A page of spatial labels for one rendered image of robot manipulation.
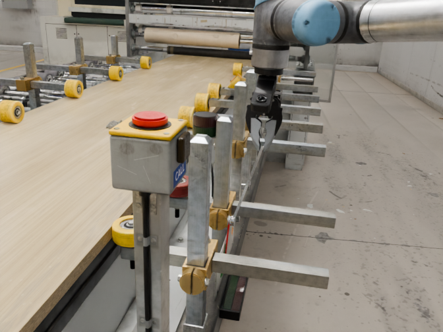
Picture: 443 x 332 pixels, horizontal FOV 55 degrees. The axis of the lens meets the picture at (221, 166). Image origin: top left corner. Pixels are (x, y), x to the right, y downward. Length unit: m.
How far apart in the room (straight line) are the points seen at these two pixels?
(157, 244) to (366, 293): 1.91
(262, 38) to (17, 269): 0.70
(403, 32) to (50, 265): 0.79
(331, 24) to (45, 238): 0.72
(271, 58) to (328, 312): 1.44
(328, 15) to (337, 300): 1.61
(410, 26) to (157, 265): 0.64
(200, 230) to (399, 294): 1.73
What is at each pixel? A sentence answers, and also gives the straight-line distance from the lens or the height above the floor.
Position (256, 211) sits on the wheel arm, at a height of 0.85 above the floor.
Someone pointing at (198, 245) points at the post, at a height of 0.91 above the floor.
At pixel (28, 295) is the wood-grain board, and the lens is 0.77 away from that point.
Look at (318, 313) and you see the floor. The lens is 2.16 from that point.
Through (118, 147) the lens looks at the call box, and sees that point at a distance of 0.47.
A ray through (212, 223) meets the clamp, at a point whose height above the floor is 0.84.
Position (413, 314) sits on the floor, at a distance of 2.33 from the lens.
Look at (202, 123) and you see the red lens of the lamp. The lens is 0.98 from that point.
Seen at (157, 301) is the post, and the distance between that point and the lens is 0.58.
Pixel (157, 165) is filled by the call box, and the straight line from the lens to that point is 0.46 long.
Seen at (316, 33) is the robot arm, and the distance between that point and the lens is 0.92.
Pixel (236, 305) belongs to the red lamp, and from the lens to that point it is 1.02.
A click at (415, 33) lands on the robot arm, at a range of 0.91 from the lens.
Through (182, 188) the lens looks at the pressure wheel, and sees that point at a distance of 1.09.
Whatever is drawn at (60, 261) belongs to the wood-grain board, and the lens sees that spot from 0.84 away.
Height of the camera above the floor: 1.36
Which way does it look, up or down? 21 degrees down
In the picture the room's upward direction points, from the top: 3 degrees clockwise
